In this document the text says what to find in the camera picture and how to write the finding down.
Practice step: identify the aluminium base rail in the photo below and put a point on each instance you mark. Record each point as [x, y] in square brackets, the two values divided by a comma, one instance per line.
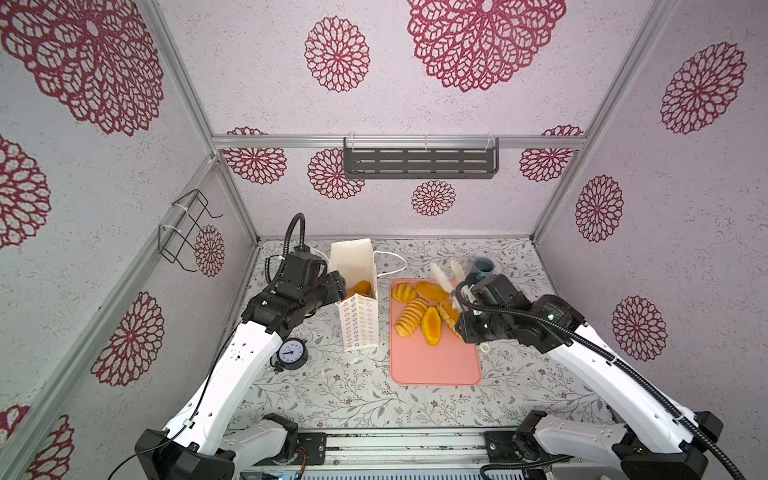
[402, 453]

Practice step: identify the black wire wall rack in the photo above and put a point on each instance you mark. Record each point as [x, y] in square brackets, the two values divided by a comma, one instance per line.
[176, 235]

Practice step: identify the grey-blue cup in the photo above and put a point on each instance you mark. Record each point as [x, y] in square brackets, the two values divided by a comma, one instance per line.
[483, 267]

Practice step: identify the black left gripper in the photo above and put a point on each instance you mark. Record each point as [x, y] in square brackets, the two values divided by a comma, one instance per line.
[334, 286]

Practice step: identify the oval golden fake bread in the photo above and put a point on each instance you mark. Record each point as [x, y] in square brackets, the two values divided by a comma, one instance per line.
[432, 292]

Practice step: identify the round scored fake bun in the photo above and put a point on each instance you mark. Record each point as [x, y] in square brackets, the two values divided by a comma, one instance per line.
[404, 292]

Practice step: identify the dark grey wall shelf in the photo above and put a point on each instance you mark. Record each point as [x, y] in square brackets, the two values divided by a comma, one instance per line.
[424, 163]

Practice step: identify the small black alarm clock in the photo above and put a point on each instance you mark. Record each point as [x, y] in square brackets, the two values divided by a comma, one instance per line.
[292, 355]

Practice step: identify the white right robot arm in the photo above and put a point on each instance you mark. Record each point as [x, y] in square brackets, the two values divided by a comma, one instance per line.
[654, 438]

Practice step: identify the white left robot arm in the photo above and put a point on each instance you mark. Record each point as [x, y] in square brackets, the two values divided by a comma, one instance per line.
[193, 444]

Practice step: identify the yellow oval fake bread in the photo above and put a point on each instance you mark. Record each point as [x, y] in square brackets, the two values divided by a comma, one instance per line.
[431, 326]

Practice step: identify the pink rectangular tray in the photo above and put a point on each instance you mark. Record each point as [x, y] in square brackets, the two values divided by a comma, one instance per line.
[413, 362]

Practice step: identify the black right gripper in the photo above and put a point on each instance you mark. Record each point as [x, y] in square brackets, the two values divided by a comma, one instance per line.
[466, 302]

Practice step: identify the white paper gift bag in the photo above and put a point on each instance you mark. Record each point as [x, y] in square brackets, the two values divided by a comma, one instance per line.
[355, 261]

